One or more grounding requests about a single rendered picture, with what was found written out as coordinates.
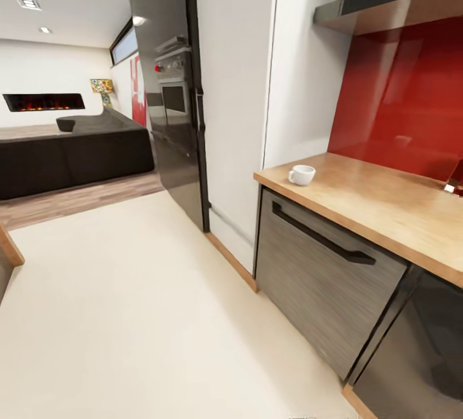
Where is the coffee cup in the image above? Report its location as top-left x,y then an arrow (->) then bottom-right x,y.
289,165 -> 316,186

